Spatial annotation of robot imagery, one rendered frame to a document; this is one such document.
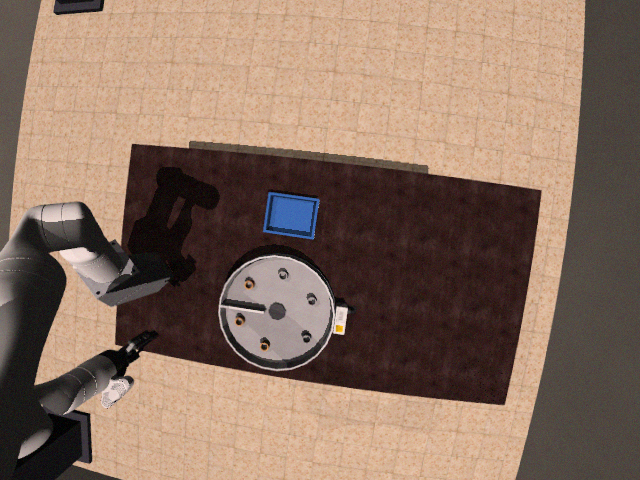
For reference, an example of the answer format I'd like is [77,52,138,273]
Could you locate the blue open crate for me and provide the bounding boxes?
[264,193,320,240]

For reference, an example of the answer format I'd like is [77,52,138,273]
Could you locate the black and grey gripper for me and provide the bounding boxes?
[98,330,159,377]

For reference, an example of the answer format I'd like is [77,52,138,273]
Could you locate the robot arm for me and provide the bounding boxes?
[0,202,134,480]

